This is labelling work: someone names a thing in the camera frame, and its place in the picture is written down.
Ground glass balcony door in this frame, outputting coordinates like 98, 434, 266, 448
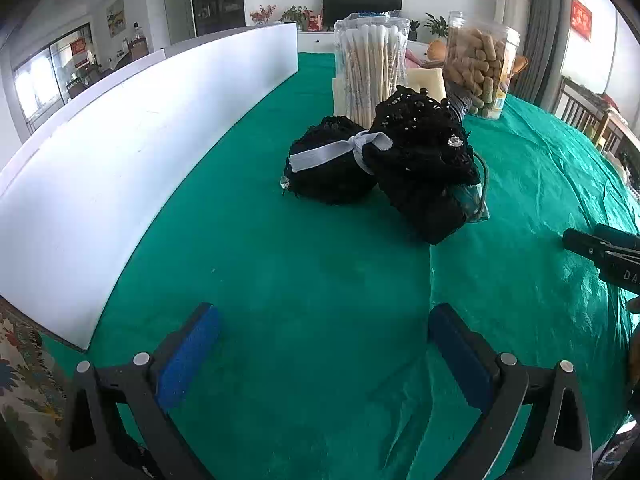
12, 22, 96, 126

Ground white storage box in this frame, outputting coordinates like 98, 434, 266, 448
0, 22, 299, 352

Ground framed wall painting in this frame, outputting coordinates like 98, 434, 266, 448
106, 0, 126, 37

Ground green tablecloth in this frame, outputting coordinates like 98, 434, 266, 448
40, 51, 640, 480

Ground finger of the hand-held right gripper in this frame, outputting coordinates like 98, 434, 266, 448
562, 228, 615, 264
594, 223, 640, 253

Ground red wall poster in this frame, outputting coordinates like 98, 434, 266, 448
571, 0, 593, 42

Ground pack of cotton swabs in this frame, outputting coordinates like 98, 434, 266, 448
332, 14, 411, 128

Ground grey striped fabric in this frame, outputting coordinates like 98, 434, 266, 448
445, 85, 473, 121

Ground clear jar of biscuit snacks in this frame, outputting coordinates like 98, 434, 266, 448
442, 10, 522, 121

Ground black lace garment with rhinestone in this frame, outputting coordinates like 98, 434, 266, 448
362, 86, 482, 246

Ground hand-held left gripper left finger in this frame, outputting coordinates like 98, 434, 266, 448
60, 302, 223, 480

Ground green potted plant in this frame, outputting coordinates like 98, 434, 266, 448
424, 12, 448, 38
280, 5, 313, 31

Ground red flowers in vase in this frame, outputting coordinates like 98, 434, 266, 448
249, 5, 277, 27

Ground wooden chair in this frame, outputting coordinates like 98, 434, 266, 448
555, 76, 640, 161

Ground floral printed cloth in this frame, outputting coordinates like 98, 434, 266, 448
0, 297, 71, 480

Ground grey curtain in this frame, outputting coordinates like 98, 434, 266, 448
520, 0, 573, 108

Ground black television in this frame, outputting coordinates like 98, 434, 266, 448
322, 0, 403, 28

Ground black lace bundle grey ribbon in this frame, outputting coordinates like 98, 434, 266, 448
281, 115, 396, 206

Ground white door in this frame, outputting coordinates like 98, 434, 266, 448
162, 0, 193, 46

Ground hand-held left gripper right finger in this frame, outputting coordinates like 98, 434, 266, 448
427, 302, 596, 480

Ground teal plastic packet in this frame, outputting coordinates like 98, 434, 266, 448
452, 182, 491, 223

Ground beige paper packet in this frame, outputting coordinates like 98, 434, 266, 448
407, 67, 447, 103

